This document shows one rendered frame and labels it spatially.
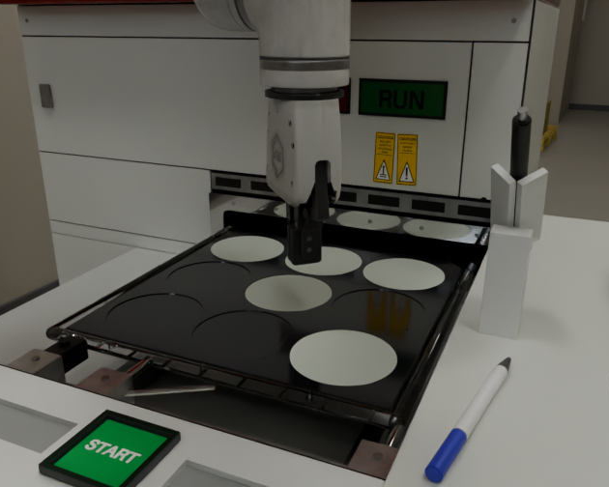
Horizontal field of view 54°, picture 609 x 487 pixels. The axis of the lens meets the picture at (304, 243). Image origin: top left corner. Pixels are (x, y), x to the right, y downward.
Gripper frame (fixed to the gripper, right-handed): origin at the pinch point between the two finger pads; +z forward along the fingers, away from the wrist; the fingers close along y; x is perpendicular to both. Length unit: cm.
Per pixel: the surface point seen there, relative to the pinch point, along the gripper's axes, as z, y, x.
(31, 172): 39, -219, -46
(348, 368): 8.0, 11.8, 0.1
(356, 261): 8.0, -11.8, 11.3
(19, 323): 16.0, -24.5, -31.4
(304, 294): 8.0, -4.5, 1.6
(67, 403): 2.0, 18.5, -23.0
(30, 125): 19, -221, -44
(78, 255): 20, -58, -25
